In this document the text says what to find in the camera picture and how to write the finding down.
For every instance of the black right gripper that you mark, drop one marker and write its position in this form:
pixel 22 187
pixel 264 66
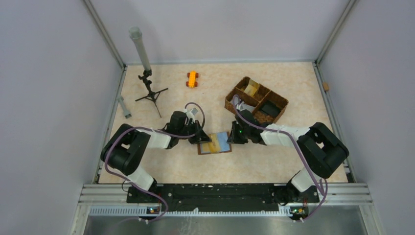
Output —
pixel 233 137

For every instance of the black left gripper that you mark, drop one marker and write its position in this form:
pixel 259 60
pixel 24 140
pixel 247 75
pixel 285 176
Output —
pixel 201 137

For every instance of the brown leather card holder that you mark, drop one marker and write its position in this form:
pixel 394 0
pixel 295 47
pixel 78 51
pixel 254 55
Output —
pixel 226 147

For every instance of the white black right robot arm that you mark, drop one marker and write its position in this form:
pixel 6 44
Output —
pixel 319 149

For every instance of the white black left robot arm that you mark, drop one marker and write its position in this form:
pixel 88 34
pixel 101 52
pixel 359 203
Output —
pixel 125 149

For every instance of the woven wicker divided basket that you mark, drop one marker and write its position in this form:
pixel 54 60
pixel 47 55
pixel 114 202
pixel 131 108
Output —
pixel 265 104

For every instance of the orange toy car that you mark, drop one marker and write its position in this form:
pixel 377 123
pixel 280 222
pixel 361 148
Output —
pixel 192 79

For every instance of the small wooden block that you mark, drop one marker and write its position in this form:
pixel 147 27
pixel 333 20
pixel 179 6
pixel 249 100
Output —
pixel 325 86

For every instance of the black tripod with grey tube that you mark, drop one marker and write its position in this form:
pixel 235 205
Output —
pixel 135 35

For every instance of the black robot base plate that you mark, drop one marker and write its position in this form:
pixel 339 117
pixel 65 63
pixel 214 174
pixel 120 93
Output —
pixel 223 197

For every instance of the grey metal bracket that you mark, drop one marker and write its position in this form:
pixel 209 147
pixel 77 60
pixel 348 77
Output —
pixel 126 112

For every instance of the aluminium frame rail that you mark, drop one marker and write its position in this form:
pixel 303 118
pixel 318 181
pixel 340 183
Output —
pixel 353 193

